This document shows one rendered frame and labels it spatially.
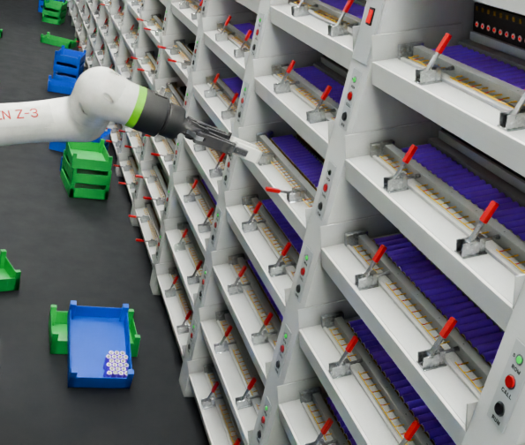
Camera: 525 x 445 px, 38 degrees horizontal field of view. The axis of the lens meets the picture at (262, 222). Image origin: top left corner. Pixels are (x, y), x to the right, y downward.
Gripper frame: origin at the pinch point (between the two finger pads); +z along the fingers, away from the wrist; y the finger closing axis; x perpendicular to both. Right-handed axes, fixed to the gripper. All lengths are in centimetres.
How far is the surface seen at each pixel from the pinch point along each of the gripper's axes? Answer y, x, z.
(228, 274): 39, 46, 27
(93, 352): 62, 98, 5
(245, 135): 45.7, 5.8, 15.2
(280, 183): 13.0, 7.4, 17.3
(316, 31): 8.1, -30.3, 6.3
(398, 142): -24.0, -18.4, 20.6
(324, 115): 0.6, -14.4, 14.2
